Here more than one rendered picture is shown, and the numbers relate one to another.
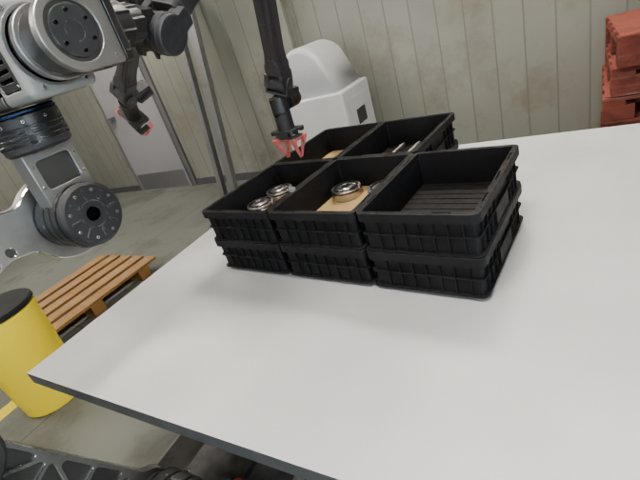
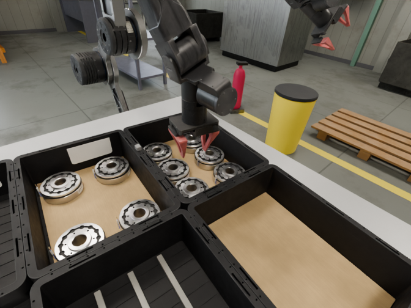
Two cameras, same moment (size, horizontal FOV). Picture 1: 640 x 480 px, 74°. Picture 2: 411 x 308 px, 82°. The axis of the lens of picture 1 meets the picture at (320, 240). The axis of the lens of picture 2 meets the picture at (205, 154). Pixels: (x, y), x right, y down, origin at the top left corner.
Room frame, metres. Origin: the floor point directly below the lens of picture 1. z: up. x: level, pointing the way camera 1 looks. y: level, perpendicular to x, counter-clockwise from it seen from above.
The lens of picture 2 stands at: (1.55, -0.48, 1.35)
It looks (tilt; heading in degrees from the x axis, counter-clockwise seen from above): 37 degrees down; 100
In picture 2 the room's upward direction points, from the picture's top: 4 degrees clockwise
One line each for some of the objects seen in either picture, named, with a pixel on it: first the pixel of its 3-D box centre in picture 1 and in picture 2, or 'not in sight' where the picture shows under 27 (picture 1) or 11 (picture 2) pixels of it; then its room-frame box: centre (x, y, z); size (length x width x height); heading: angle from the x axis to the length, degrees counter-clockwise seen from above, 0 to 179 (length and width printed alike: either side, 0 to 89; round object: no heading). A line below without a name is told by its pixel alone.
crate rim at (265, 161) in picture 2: (270, 188); (191, 146); (1.39, 0.11, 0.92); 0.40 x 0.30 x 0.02; 138
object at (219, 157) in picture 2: (260, 203); (209, 154); (1.44, 0.16, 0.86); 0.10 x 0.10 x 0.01
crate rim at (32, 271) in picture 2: (343, 185); (91, 183); (1.19, -0.12, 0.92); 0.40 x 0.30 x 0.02; 138
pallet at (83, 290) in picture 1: (70, 302); (378, 141); (2.96, 1.96, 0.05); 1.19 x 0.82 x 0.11; 141
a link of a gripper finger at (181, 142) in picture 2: (294, 144); (187, 140); (1.42, -0.02, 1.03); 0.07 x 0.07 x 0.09; 42
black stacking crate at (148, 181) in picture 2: (348, 200); (96, 196); (1.19, -0.12, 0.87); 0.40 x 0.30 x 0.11; 138
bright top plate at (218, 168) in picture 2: (279, 190); (229, 172); (1.53, 0.09, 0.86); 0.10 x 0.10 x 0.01
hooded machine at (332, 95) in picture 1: (331, 118); not in sight; (3.70, -0.42, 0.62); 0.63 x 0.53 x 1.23; 54
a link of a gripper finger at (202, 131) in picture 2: (288, 144); (200, 136); (1.44, 0.00, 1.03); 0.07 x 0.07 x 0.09; 42
